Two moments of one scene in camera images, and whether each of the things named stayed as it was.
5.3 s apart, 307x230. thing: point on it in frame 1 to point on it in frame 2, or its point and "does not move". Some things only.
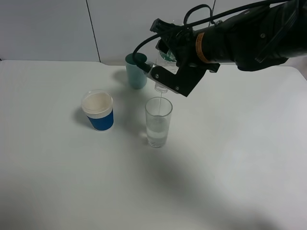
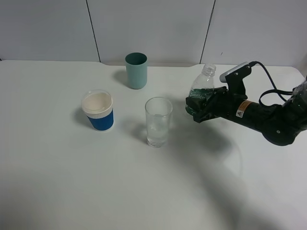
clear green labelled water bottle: x=169 y=60 to x=203 y=86
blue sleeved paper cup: x=98 y=105 does not move
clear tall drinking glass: x=158 y=110 does not move
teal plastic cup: x=136 y=77 does not move
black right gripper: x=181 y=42 to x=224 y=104
